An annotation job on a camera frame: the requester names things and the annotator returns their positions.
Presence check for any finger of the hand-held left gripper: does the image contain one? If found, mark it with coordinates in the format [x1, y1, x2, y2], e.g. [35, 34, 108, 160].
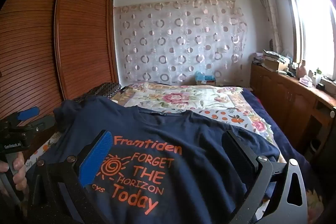
[10, 106, 40, 122]

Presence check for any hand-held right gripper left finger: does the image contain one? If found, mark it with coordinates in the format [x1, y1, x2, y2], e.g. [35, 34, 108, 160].
[29, 130, 114, 224]

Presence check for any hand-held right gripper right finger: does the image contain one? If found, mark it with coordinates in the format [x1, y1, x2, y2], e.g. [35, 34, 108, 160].
[221, 130, 308, 224]

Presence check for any navy printed t-shirt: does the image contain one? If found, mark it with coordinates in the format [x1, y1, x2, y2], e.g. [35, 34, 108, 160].
[25, 97, 280, 224]

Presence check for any person's left hand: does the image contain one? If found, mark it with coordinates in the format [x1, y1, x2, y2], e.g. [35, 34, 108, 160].
[0, 154, 27, 191]

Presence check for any orange-print bed sheet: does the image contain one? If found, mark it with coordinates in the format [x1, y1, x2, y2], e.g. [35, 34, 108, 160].
[25, 107, 286, 169]

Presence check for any navy blanket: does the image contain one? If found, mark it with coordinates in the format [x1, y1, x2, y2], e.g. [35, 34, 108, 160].
[241, 87, 315, 177]

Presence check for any floral quilt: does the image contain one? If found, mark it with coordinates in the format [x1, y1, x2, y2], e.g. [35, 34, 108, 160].
[112, 82, 271, 132]

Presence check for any wooden cabinet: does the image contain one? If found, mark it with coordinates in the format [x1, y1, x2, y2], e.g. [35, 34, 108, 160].
[249, 63, 336, 159]

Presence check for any blue plastic bag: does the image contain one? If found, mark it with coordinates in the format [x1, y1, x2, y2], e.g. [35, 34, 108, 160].
[195, 71, 217, 86]

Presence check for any wooden slatted wardrobe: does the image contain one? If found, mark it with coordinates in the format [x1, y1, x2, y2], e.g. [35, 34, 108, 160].
[0, 0, 120, 140]

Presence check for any pink tissue pack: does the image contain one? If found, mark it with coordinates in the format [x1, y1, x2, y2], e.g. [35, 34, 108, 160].
[299, 76, 313, 87]

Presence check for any pile of papers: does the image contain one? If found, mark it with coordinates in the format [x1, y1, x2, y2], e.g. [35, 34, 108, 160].
[252, 49, 293, 72]

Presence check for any pink figurine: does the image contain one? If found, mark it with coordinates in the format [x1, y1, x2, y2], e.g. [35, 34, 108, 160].
[296, 60, 307, 79]

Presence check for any circle-patterned sheer curtain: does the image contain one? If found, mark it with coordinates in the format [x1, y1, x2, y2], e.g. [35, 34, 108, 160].
[113, 0, 248, 86]

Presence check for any white floral window curtain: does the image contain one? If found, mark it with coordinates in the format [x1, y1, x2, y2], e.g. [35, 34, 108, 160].
[257, 0, 282, 52]

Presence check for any window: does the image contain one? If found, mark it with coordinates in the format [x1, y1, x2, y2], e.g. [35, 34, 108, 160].
[282, 0, 336, 80]

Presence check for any dark ring-patterned folded cloth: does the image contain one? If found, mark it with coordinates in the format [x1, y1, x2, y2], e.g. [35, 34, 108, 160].
[72, 82, 122, 102]

